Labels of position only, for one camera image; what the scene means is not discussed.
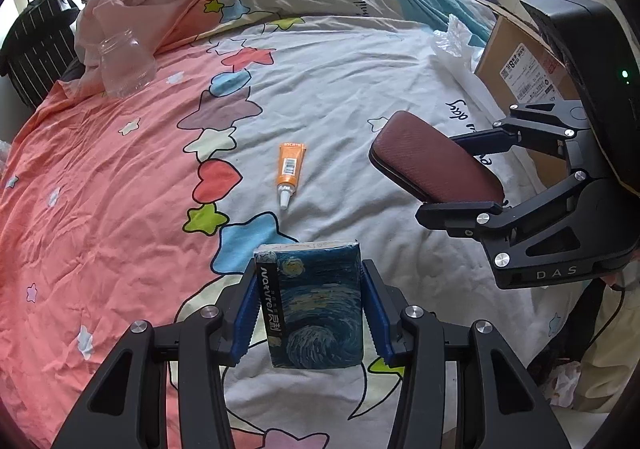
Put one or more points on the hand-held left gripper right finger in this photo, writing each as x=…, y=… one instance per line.
x=375, y=314

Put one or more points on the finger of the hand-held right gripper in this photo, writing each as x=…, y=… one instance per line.
x=460, y=218
x=475, y=141

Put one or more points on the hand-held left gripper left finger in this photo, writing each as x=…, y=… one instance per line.
x=247, y=309

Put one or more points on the maroon leather case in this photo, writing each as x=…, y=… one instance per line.
x=430, y=159

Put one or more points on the blue swirl tissue pack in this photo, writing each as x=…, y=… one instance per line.
x=315, y=304

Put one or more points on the brown cardboard box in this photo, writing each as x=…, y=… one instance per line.
x=520, y=74

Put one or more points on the white plastic bag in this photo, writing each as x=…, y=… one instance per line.
x=455, y=44

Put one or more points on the orange ointment tube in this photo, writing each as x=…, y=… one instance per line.
x=291, y=166

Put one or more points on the star printed bed sheet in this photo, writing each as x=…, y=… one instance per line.
x=125, y=189

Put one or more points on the beige cloth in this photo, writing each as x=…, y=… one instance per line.
x=617, y=364

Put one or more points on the clear glass jar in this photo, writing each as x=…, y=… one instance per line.
x=125, y=64

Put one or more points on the black striped suitcase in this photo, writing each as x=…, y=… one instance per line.
x=40, y=44

